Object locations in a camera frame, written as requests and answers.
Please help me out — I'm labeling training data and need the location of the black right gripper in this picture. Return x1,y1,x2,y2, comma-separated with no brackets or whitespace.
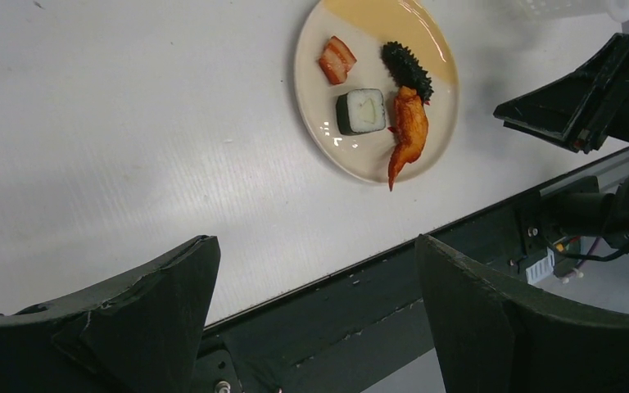
493,33,629,153

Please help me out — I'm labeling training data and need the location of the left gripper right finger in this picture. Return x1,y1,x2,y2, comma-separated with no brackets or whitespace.
415,235,629,392

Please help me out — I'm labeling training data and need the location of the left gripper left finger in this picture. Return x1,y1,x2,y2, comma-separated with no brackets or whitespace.
0,236,220,392

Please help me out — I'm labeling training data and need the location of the white plastic basket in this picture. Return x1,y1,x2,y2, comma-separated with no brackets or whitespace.
509,0,629,23

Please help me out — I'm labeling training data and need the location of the fried chicken wing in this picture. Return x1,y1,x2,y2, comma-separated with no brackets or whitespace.
387,86,429,191

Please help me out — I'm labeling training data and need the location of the black spiky sea cucumber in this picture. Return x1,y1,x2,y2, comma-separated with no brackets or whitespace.
381,41,434,103

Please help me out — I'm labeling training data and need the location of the cream floral plate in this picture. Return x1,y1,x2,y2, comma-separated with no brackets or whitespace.
294,1,459,183

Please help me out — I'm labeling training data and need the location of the sushi roll piece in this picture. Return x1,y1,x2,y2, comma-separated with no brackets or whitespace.
335,88,387,136

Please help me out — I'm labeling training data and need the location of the small orange food piece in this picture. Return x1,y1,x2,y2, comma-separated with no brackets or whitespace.
318,36,357,85

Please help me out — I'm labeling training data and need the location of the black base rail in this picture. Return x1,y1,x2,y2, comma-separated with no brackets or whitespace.
192,175,599,392

